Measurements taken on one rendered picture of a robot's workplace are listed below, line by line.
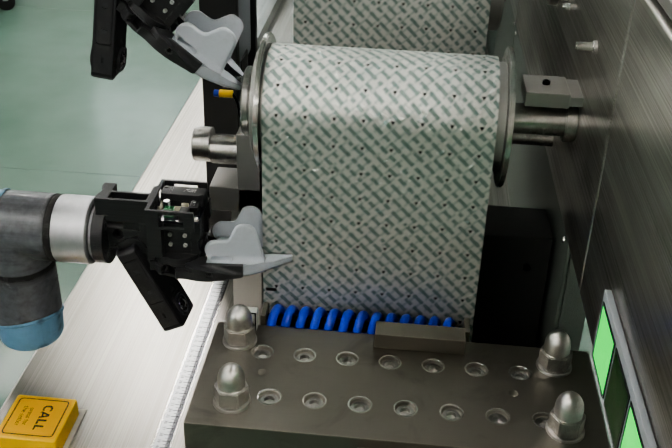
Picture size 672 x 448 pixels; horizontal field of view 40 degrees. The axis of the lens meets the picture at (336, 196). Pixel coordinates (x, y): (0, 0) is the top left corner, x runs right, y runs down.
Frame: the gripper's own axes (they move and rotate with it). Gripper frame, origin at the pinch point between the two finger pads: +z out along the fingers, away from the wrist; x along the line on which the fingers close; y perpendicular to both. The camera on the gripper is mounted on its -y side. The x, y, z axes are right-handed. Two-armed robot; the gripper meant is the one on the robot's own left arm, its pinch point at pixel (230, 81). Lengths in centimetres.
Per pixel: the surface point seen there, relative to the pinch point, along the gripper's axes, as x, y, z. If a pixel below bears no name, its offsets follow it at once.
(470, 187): -7.9, 11.5, 24.5
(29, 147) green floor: 226, -179, -19
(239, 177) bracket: -0.6, -8.2, 7.9
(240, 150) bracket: -0.6, -5.4, 5.8
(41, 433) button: -20.0, -37.5, 8.0
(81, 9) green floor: 400, -204, -49
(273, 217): -7.9, -5.5, 12.1
